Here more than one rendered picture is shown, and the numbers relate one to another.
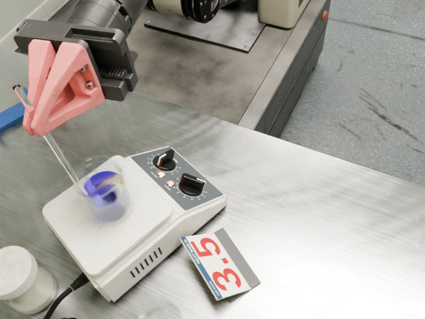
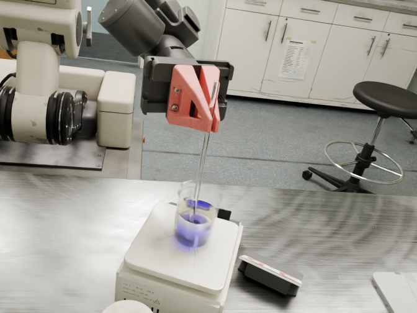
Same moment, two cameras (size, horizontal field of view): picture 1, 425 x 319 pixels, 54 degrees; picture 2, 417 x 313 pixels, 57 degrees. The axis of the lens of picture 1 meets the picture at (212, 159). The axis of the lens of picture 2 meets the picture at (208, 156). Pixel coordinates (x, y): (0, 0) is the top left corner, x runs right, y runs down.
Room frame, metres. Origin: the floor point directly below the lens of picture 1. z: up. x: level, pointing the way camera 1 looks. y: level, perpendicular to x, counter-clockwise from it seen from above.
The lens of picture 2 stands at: (0.01, 0.38, 1.18)
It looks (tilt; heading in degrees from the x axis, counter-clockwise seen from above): 31 degrees down; 314
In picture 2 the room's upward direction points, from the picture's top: 11 degrees clockwise
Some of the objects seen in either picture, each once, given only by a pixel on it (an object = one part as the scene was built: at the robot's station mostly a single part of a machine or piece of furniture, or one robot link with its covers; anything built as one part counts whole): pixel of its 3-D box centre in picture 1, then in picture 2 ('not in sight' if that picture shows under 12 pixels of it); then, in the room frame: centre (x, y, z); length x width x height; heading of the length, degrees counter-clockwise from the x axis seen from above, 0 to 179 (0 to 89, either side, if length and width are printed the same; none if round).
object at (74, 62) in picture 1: (47, 90); (190, 105); (0.28, 0.14, 1.01); 0.09 x 0.07 x 0.07; 159
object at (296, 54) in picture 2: not in sight; (295, 59); (1.67, -2.08, 0.40); 0.24 x 0.01 x 0.30; 57
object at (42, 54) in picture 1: (67, 92); (208, 105); (0.27, 0.12, 1.01); 0.09 x 0.07 x 0.07; 158
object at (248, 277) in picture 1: (220, 261); (272, 266); (0.20, 0.01, 0.77); 0.09 x 0.06 x 0.04; 24
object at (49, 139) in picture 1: (63, 161); (200, 169); (0.25, 0.14, 0.95); 0.01 x 0.01 x 0.20
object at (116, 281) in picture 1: (133, 214); (187, 253); (0.27, 0.11, 0.79); 0.22 x 0.13 x 0.08; 126
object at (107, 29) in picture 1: (90, 39); (181, 79); (0.34, 0.10, 1.01); 0.10 x 0.07 x 0.07; 68
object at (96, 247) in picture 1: (107, 211); (185, 243); (0.25, 0.13, 0.83); 0.12 x 0.12 x 0.01; 36
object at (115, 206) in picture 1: (107, 191); (198, 214); (0.26, 0.12, 0.87); 0.06 x 0.05 x 0.08; 90
